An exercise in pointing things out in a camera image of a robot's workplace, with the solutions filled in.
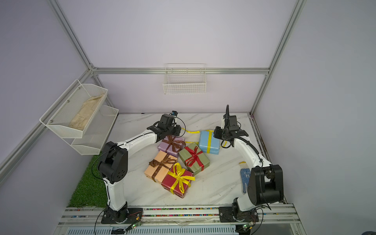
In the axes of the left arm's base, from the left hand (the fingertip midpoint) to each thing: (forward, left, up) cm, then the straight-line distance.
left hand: (179, 129), depth 95 cm
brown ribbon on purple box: (-9, +1, -5) cm, 10 cm away
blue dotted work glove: (-27, -41, -12) cm, 50 cm away
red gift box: (-31, +4, -7) cm, 32 cm away
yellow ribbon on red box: (-28, -1, -5) cm, 29 cm away
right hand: (-6, -24, +2) cm, 25 cm away
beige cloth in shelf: (-8, +51, +17) cm, 54 cm away
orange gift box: (-26, +8, -6) cm, 28 cm away
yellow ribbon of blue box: (-1, -21, -6) cm, 22 cm away
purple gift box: (-9, +5, -5) cm, 11 cm away
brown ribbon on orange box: (-20, +7, -5) cm, 22 cm away
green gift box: (-15, -4, -7) cm, 17 cm away
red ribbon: (-20, -7, -6) cm, 23 cm away
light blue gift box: (-5, -16, -6) cm, 18 cm away
